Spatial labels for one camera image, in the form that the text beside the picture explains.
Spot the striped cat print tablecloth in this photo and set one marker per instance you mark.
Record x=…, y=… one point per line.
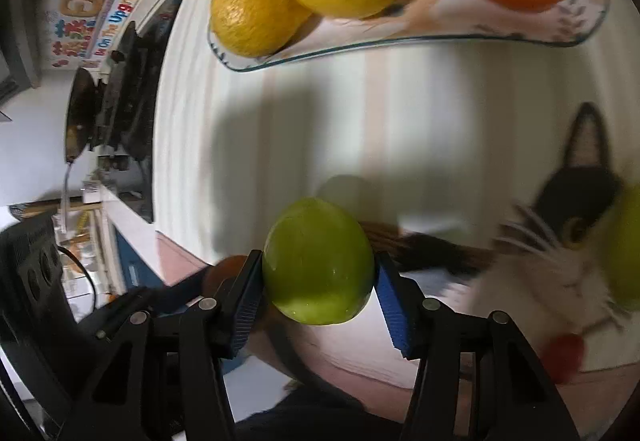
x=400, y=121

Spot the black gas stove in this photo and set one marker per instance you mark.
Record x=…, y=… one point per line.
x=145, y=71

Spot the dark red apple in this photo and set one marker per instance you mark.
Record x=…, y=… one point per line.
x=222, y=271

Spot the wooden frame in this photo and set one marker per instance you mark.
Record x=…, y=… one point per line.
x=50, y=207

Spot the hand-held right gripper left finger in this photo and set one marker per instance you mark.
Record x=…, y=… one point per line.
x=245, y=301

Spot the small yellow citrus fruit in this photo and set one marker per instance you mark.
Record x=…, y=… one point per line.
x=255, y=13

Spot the black frying pan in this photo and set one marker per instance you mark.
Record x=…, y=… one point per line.
x=80, y=111

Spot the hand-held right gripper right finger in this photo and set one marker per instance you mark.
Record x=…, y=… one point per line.
x=400, y=311

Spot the green apple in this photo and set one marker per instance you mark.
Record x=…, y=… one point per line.
x=315, y=261
x=625, y=251

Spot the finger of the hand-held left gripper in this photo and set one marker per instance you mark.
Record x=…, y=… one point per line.
x=180, y=291

